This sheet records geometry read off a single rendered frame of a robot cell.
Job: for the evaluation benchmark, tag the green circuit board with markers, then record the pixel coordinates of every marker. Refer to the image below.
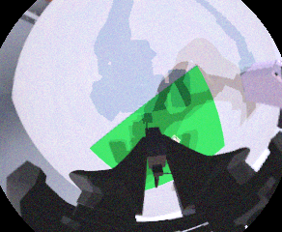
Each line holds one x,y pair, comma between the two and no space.
184,111

